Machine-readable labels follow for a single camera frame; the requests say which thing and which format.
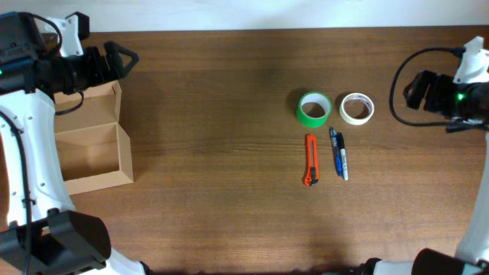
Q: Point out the beige masking tape roll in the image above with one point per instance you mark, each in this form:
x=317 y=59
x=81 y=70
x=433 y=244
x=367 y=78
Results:
x=356 y=108

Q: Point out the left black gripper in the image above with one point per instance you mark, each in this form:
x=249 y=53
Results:
x=101 y=72

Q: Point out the black white marker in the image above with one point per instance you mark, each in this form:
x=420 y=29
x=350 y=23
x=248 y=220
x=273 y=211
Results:
x=341 y=145

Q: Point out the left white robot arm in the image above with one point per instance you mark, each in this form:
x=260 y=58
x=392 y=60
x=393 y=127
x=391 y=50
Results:
x=46 y=235

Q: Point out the orange utility knife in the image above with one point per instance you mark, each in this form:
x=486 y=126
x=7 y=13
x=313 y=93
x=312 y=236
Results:
x=312 y=164

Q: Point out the green tape roll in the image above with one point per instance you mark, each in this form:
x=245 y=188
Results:
x=313 y=109

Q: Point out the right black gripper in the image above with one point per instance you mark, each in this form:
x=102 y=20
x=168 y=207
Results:
x=438 y=84

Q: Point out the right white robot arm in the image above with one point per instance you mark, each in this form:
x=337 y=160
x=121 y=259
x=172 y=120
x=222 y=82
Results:
x=462 y=100

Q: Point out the blue pen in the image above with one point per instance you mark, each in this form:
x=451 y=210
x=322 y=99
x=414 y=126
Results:
x=337 y=156

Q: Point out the cardboard box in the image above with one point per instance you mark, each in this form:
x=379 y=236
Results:
x=94 y=150

